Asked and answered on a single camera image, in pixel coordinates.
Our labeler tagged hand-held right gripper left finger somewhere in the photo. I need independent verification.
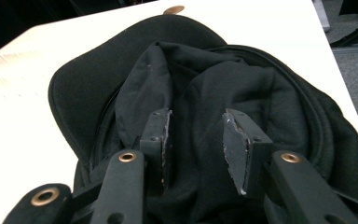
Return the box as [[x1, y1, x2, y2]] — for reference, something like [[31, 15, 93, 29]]
[[139, 107, 174, 191]]

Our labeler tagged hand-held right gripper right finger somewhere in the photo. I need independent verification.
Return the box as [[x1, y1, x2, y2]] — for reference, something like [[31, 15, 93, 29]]
[[222, 108, 274, 197]]

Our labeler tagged black baseball cap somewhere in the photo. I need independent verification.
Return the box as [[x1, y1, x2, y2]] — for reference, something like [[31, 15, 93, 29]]
[[48, 14, 358, 224]]

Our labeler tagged small round brown disc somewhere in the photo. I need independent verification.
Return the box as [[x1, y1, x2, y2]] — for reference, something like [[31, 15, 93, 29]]
[[162, 5, 186, 16]]

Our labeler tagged grey table leg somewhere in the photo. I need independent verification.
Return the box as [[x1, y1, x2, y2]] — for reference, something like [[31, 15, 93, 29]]
[[312, 0, 332, 33]]

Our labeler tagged black metal stand leg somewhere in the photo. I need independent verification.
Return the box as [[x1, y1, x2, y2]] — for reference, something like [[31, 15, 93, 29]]
[[329, 17, 358, 49]]

